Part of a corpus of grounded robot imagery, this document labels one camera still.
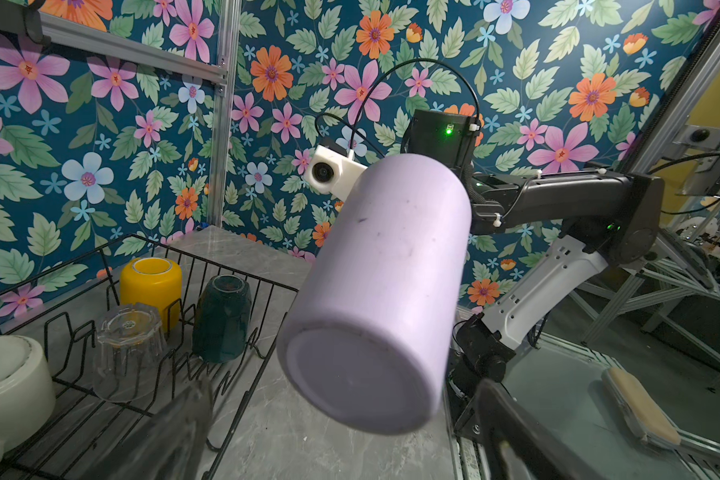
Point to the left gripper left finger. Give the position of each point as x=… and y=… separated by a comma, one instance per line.
x=168, y=446

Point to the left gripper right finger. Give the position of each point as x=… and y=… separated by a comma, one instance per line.
x=517, y=446

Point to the clear glass cup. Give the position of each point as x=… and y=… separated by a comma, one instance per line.
x=129, y=348

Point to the cream mug green handle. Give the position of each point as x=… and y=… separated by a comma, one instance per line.
x=221, y=322

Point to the red interior white mug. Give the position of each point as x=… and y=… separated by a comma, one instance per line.
x=27, y=395

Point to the yellow mug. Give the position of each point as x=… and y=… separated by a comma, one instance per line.
x=156, y=282

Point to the lilac plastic cup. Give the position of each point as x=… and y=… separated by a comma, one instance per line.
x=366, y=339

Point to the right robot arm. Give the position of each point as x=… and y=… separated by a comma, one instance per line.
x=608, y=219

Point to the sponge on side table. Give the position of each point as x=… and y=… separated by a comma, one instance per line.
x=642, y=415

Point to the black wire dish rack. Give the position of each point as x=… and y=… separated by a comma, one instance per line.
x=84, y=428

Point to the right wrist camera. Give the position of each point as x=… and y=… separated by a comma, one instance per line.
x=334, y=173

